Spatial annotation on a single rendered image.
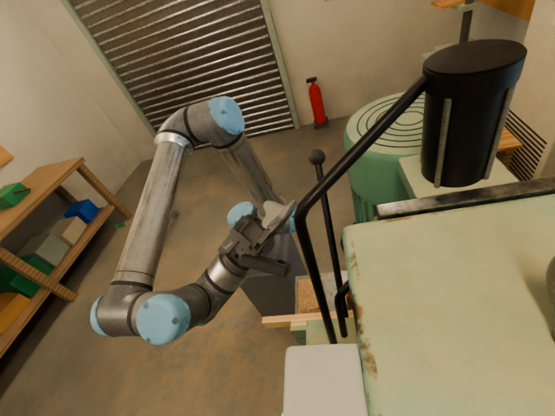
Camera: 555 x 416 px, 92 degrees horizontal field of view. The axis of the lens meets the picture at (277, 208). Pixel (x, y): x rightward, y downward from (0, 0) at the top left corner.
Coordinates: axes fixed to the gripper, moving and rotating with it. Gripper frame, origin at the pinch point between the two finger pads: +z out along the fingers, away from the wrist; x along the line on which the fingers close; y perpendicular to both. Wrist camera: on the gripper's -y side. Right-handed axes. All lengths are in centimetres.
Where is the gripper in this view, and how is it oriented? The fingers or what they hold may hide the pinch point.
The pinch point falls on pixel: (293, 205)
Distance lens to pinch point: 61.4
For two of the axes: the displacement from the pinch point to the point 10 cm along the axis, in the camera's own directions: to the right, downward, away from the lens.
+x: 2.4, -0.2, 9.7
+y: -7.4, -6.5, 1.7
